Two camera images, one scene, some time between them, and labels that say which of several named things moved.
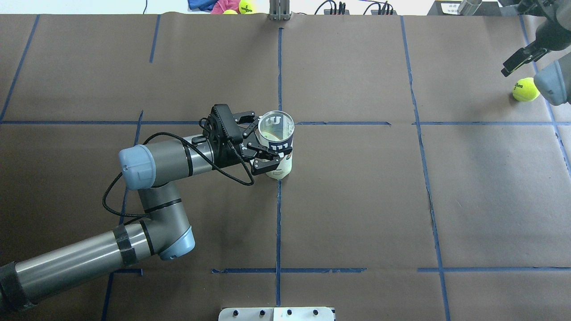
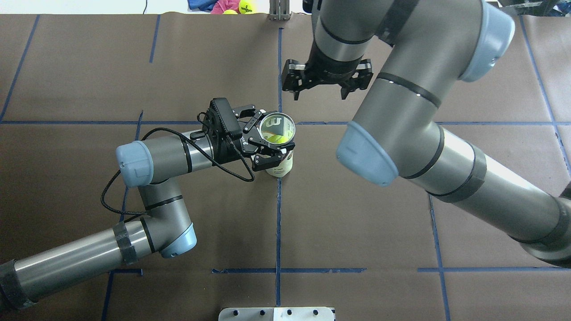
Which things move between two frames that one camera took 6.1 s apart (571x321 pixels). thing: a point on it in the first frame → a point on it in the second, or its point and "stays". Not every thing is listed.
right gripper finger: (532, 53) → (320, 71)
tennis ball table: (525, 89) → (277, 139)
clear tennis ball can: (275, 131) stays
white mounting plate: (276, 314) stays
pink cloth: (221, 6) stays
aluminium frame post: (279, 10) stays
